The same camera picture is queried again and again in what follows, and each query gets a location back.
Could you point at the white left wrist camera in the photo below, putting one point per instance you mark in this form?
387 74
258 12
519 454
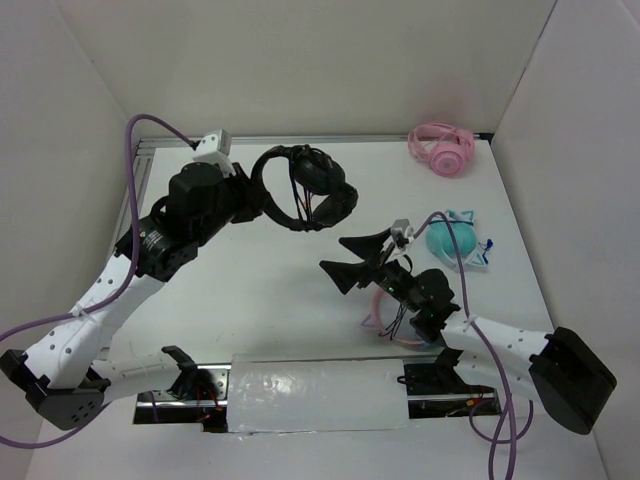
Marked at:
214 149

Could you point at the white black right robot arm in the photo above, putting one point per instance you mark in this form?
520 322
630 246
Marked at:
556 369

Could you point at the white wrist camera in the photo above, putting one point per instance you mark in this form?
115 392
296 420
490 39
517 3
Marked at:
402 232
214 149

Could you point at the black wired headphones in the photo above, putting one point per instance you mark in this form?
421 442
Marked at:
322 196

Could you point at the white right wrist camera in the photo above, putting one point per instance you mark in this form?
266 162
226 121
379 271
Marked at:
402 232

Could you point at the silver foil cover plate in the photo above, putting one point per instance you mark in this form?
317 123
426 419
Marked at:
323 396

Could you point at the teal cat ear headphones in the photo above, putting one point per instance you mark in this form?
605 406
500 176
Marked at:
457 240

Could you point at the pink round headphones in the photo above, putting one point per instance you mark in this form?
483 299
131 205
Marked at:
444 148

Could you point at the aluminium frame rail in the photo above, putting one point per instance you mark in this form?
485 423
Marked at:
139 165

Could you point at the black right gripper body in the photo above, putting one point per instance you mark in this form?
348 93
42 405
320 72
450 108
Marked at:
394 279

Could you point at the pink blue cat headphones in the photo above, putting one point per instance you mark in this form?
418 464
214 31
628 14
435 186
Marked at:
373 321

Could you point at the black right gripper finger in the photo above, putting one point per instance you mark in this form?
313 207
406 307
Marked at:
346 276
366 247

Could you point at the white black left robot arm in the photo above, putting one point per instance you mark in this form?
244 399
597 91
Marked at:
61 375

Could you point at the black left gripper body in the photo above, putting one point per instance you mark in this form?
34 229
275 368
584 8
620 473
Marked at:
237 203

